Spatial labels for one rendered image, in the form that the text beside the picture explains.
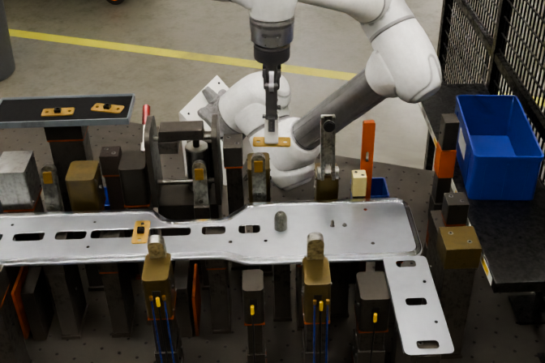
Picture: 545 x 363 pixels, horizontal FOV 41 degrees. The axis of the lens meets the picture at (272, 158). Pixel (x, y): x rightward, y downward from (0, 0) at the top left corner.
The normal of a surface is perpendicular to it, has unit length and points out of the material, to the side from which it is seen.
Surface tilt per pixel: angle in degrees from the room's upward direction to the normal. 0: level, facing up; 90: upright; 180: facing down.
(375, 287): 0
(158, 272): 0
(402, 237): 0
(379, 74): 86
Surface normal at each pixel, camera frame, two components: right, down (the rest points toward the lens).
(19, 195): 0.03, 0.56
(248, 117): -0.55, 0.21
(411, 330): -0.02, -0.83
